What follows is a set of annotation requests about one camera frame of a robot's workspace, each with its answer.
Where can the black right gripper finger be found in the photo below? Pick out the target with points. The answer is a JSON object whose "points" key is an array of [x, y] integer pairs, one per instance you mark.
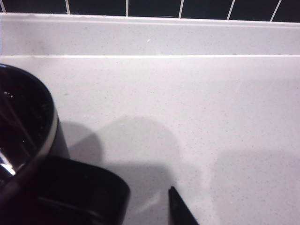
{"points": [[180, 208]]}

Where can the black mug with steel rim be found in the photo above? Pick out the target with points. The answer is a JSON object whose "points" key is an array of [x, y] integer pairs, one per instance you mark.
{"points": [[25, 112]]}

